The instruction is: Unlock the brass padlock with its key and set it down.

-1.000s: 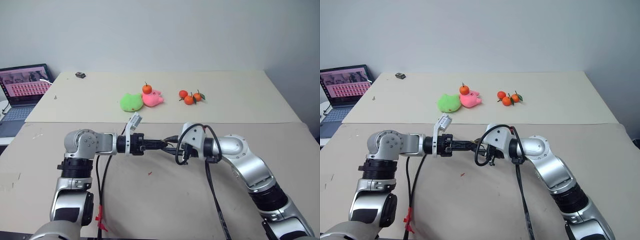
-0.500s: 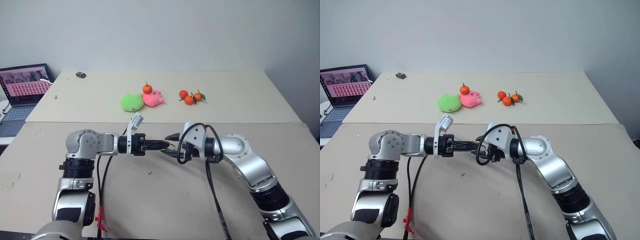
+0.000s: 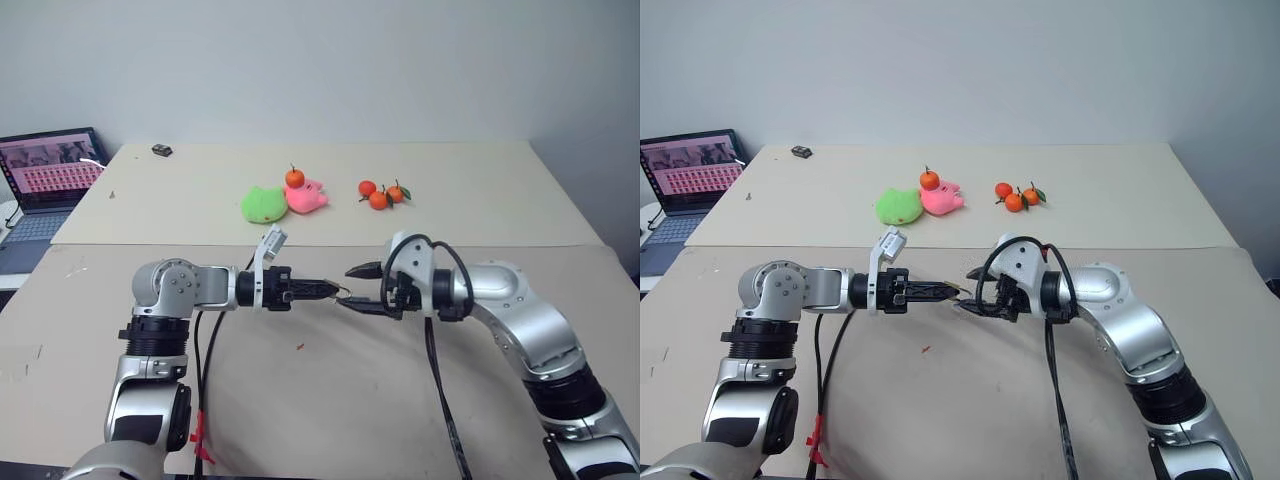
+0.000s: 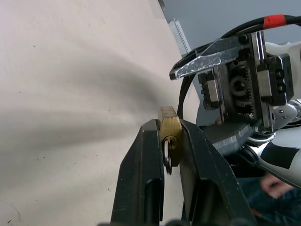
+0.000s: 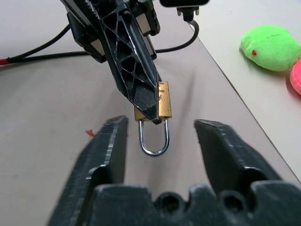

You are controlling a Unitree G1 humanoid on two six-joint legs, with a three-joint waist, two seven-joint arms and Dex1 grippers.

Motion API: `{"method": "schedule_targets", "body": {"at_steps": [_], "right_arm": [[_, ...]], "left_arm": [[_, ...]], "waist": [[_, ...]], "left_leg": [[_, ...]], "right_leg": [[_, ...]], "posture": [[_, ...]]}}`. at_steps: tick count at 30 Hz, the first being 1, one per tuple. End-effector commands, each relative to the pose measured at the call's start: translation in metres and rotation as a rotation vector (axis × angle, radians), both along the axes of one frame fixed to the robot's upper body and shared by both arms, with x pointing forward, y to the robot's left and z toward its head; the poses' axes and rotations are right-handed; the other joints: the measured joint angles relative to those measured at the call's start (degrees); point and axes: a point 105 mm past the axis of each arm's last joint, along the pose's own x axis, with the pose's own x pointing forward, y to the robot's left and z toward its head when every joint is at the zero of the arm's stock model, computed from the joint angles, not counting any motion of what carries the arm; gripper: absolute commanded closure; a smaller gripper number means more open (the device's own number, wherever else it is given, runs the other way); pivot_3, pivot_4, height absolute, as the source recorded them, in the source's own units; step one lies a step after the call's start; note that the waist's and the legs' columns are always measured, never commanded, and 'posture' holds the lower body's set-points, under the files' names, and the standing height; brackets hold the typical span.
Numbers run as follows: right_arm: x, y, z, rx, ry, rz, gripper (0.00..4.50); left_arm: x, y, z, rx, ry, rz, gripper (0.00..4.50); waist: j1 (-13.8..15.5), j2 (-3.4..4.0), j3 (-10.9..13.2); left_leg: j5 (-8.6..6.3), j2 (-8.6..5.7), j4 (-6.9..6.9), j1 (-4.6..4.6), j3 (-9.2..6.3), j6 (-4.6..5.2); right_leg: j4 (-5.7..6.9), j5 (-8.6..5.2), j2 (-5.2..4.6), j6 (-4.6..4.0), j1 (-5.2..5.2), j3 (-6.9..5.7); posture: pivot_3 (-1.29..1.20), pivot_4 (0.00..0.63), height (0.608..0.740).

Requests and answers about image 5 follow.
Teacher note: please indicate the green plush toy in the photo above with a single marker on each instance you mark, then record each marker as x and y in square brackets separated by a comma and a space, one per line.
[270, 47]

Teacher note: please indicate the brass padlock with steel shackle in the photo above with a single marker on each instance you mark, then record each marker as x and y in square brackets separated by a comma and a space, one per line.
[164, 101]

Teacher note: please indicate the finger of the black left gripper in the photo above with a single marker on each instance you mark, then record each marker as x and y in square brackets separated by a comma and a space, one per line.
[143, 99]

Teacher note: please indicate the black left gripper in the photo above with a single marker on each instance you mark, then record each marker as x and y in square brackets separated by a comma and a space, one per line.
[82, 28]

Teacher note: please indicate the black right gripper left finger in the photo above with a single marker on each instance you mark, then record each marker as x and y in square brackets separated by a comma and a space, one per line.
[103, 150]

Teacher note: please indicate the pink plush toy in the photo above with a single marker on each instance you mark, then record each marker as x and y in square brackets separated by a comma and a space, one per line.
[295, 78]

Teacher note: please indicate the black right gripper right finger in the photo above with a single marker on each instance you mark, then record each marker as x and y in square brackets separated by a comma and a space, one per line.
[218, 150]

